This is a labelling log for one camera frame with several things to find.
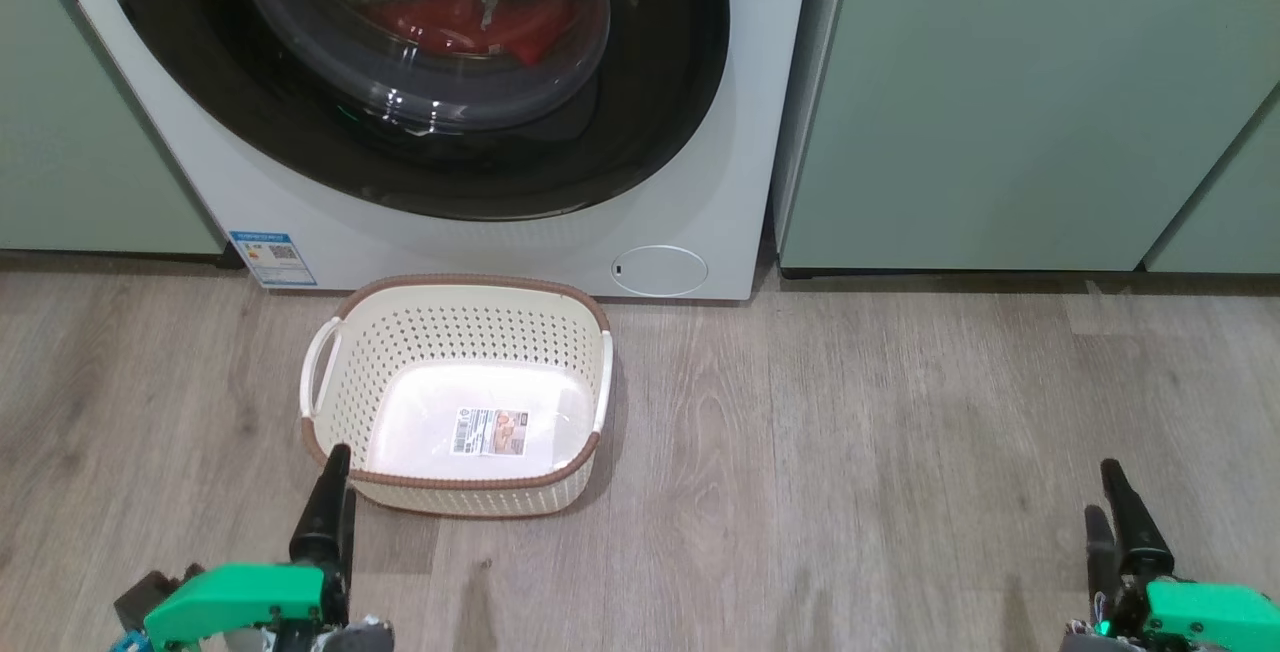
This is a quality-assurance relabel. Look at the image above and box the red and white garment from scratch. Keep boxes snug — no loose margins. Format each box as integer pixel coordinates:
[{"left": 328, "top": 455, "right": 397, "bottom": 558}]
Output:
[{"left": 362, "top": 0, "right": 579, "bottom": 68}]

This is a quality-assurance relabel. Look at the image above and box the white front-load washing machine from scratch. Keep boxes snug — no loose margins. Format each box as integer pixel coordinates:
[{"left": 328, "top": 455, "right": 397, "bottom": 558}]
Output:
[{"left": 35, "top": 0, "right": 816, "bottom": 301}]

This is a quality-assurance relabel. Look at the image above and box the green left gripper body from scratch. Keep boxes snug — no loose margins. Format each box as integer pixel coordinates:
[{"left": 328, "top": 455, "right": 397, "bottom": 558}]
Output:
[{"left": 143, "top": 564, "right": 393, "bottom": 652}]

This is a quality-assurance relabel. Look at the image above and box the pale green cabinet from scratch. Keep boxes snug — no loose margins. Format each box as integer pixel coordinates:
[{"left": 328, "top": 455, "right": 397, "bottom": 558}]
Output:
[
  {"left": 775, "top": 0, "right": 1280, "bottom": 273},
  {"left": 0, "top": 0, "right": 226, "bottom": 256}
]

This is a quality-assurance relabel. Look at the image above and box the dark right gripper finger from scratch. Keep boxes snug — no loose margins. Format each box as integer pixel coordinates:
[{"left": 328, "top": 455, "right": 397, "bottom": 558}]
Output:
[
  {"left": 1086, "top": 504, "right": 1123, "bottom": 615},
  {"left": 1101, "top": 459, "right": 1173, "bottom": 583}
]

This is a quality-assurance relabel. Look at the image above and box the printed product label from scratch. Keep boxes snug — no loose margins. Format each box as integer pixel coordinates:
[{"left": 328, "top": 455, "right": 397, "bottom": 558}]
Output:
[{"left": 450, "top": 407, "right": 528, "bottom": 457}]

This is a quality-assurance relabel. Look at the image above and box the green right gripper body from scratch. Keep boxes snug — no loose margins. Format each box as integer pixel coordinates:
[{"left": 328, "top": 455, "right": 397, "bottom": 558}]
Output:
[{"left": 1062, "top": 582, "right": 1280, "bottom": 652}]

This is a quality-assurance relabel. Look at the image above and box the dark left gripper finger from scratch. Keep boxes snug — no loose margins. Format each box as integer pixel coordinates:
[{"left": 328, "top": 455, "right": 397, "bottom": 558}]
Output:
[
  {"left": 326, "top": 488, "right": 357, "bottom": 625},
  {"left": 290, "top": 444, "right": 350, "bottom": 565}
]

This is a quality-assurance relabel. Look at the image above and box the cream perforated laundry basket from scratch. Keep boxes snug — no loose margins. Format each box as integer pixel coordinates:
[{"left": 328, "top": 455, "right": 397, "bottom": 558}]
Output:
[{"left": 298, "top": 274, "right": 614, "bottom": 518}]

